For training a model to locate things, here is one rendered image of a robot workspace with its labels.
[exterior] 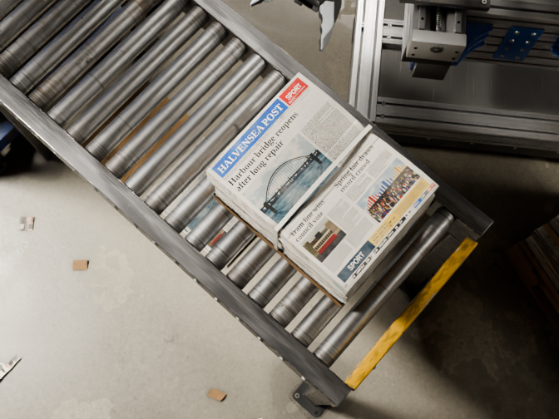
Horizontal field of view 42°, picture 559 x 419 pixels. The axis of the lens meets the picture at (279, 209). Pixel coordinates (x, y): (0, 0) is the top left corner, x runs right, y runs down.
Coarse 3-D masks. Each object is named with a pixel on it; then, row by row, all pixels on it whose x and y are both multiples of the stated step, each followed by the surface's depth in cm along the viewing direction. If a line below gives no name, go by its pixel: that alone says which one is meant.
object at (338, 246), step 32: (384, 160) 147; (352, 192) 145; (384, 192) 145; (416, 192) 145; (320, 224) 144; (352, 224) 143; (384, 224) 143; (288, 256) 160; (320, 256) 142; (352, 256) 142; (384, 256) 155; (352, 288) 146
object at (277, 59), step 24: (192, 0) 182; (216, 0) 182; (240, 24) 180; (264, 48) 179; (264, 72) 186; (288, 72) 177; (336, 96) 175; (360, 120) 174; (456, 192) 169; (456, 216) 168; (480, 216) 168
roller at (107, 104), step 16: (192, 16) 181; (176, 32) 180; (192, 32) 181; (160, 48) 178; (176, 48) 180; (144, 64) 177; (160, 64) 179; (128, 80) 176; (144, 80) 178; (112, 96) 175; (128, 96) 177; (96, 112) 174; (112, 112) 177; (80, 128) 173; (96, 128) 176; (80, 144) 175
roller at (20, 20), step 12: (24, 0) 182; (36, 0) 182; (48, 0) 183; (12, 12) 181; (24, 12) 181; (36, 12) 183; (0, 24) 180; (12, 24) 180; (24, 24) 182; (0, 36) 179; (12, 36) 181; (0, 48) 181
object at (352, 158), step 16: (352, 128) 149; (336, 144) 148; (368, 144) 148; (320, 160) 147; (352, 160) 147; (304, 176) 146; (336, 176) 146; (304, 192) 145; (320, 192) 145; (288, 208) 144; (304, 208) 144; (272, 224) 144; (288, 224) 144; (272, 240) 160
